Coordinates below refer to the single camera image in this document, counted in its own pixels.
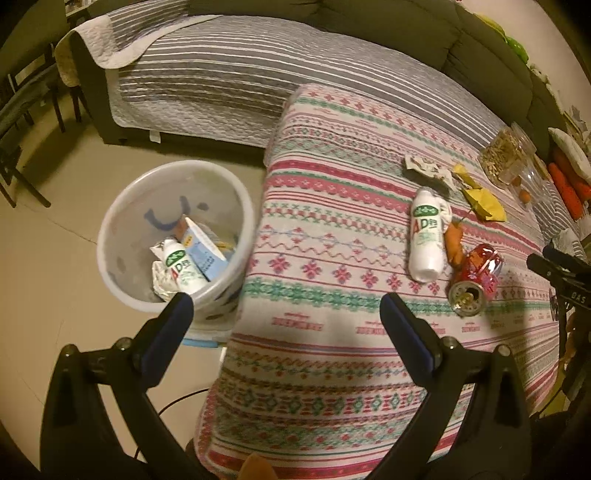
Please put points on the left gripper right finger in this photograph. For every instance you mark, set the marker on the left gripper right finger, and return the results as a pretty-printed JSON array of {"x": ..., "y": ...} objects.
[{"x": 494, "y": 440}]

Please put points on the jar of seeds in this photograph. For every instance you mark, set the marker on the jar of seeds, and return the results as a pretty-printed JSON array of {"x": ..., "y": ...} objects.
[{"x": 507, "y": 155}]

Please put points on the yellow wrapper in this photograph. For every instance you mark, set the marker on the yellow wrapper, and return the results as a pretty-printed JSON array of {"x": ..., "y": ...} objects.
[{"x": 481, "y": 200}]

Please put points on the crushed red soda can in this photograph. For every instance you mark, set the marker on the crushed red soda can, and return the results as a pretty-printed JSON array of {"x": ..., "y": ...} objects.
[{"x": 475, "y": 284}]

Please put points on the white tissue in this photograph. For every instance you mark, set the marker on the white tissue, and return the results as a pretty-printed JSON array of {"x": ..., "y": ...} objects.
[{"x": 163, "y": 282}]

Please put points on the white AD drink bottle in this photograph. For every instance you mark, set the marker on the white AD drink bottle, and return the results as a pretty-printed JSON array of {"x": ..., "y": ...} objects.
[{"x": 430, "y": 216}]

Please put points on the patterned pink green tablecloth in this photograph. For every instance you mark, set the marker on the patterned pink green tablecloth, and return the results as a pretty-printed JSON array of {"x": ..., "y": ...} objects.
[{"x": 311, "y": 380}]

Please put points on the grey striped quilt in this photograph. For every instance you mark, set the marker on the grey striped quilt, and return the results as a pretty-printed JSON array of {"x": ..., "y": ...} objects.
[{"x": 153, "y": 66}]

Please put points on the left hand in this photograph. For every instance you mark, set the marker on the left hand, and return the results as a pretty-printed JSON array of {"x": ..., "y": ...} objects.
[{"x": 256, "y": 467}]

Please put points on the red white snack wrapper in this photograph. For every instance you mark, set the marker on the red white snack wrapper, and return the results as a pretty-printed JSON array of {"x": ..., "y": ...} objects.
[{"x": 430, "y": 169}]

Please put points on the dark grey sofa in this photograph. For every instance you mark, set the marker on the dark grey sofa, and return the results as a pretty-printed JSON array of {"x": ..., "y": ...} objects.
[{"x": 440, "y": 34}]

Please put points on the orange peel with stem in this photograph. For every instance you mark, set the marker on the orange peel with stem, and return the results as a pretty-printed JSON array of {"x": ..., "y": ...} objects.
[{"x": 453, "y": 238}]

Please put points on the light blue milk carton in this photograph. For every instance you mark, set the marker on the light blue milk carton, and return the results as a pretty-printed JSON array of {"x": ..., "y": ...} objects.
[{"x": 201, "y": 248}]

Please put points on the orange carrot plush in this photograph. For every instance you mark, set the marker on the orange carrot plush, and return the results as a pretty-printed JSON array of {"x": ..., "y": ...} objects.
[{"x": 573, "y": 189}]

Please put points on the dark dining chair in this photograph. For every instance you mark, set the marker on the dark dining chair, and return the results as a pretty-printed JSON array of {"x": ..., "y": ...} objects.
[{"x": 41, "y": 84}]

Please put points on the white trash bin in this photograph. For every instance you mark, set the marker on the white trash bin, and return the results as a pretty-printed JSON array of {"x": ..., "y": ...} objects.
[{"x": 147, "y": 211}]

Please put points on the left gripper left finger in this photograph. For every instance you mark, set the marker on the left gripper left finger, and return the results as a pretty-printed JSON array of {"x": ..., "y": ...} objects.
[{"x": 78, "y": 440}]

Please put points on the white plastic storage box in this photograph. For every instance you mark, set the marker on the white plastic storage box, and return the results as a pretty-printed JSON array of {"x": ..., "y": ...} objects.
[{"x": 209, "y": 334}]

